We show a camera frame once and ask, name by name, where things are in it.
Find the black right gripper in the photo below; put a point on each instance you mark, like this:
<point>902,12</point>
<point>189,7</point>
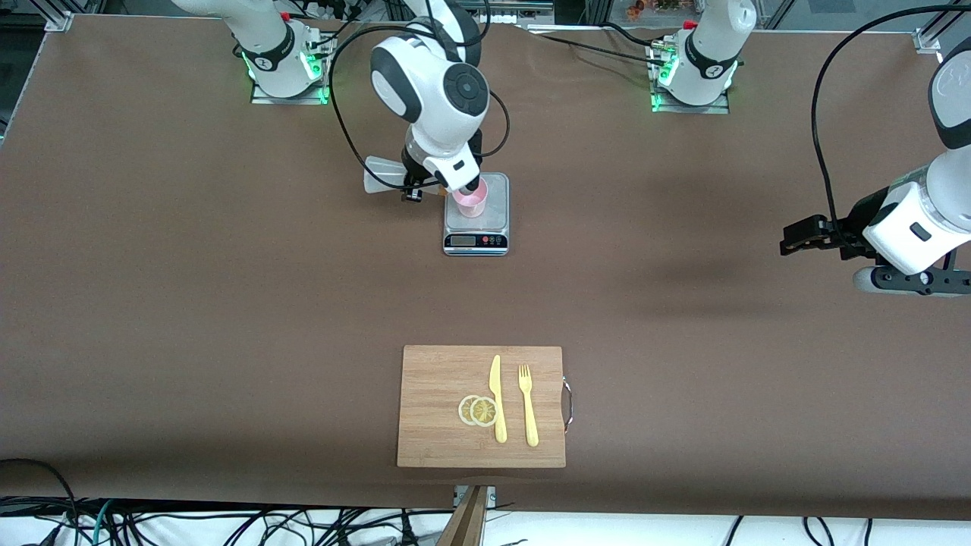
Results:
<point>413,167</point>

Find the lemon slice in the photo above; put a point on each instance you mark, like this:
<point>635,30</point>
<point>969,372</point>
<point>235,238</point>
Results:
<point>463,410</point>
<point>484,412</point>

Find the pink plastic cup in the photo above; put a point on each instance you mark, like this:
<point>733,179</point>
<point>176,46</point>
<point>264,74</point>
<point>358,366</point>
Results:
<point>474,206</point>

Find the wooden cutting board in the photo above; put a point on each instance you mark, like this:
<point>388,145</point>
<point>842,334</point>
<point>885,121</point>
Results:
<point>432,409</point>

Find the yellow plastic fork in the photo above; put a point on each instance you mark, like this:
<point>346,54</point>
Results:
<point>529,409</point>

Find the metal bracket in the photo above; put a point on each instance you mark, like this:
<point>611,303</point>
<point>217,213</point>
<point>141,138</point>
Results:
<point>491,494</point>

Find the wooden post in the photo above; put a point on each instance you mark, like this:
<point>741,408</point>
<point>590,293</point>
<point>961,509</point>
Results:
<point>464,523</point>

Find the silver digital kitchen scale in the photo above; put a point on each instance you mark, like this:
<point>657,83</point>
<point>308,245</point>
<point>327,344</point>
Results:
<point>476,239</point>

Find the aluminium frame corner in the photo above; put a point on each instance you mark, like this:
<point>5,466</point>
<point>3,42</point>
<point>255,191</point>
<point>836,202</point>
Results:
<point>937,30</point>
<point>59,17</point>

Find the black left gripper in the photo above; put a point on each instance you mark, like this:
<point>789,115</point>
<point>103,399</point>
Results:
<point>855,225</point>

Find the white power strip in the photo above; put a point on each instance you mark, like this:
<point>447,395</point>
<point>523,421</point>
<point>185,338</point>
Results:
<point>497,19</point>

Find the yellow plastic knife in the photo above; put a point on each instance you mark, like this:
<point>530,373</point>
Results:
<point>498,394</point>

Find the translucent sauce bottle orange cap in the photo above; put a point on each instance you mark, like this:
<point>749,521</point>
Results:
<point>381,176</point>

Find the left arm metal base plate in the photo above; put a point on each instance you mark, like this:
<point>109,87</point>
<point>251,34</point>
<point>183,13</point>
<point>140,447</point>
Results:
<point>713,108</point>

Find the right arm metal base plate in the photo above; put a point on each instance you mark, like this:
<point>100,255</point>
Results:
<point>262,98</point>

